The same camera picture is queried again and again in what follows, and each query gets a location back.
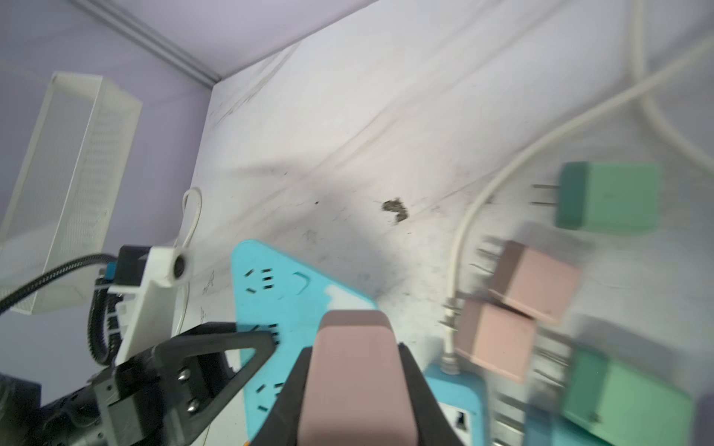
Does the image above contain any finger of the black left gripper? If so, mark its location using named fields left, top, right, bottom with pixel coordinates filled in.
left=113, top=323, right=276, bottom=445

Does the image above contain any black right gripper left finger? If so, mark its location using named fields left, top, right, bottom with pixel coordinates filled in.
left=249, top=348, right=312, bottom=446

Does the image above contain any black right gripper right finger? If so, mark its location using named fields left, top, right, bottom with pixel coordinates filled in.
left=398, top=343, right=463, bottom=446

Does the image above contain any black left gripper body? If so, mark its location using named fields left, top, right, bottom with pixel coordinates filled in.
left=1, top=362, right=145, bottom=445

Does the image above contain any blue rectangular power strip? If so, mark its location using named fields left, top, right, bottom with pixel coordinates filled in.
left=424, top=364, right=489, bottom=446

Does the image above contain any pink plug purple strip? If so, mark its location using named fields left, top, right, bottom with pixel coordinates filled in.
left=486, top=241, right=582, bottom=325
left=441, top=299, right=537, bottom=384

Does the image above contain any teal triangular power strip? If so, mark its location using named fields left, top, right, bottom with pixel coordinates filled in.
left=231, top=240, right=377, bottom=440

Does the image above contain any large white mesh shelf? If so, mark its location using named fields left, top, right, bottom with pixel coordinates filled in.
left=1, top=72, right=141, bottom=297

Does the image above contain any black corrugated cable hose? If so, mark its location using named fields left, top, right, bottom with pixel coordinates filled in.
left=0, top=253, right=121, bottom=369

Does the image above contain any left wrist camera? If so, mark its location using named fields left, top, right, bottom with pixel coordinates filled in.
left=95, top=245, right=192, bottom=365

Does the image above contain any white cable of orange strip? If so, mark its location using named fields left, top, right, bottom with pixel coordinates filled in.
left=172, top=187, right=205, bottom=336

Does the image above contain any white cable of purple strip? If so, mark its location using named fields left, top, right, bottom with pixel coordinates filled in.
left=629, top=0, right=714, bottom=180

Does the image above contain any white cable of blue strip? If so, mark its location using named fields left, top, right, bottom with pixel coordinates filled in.
left=440, top=32, right=714, bottom=375

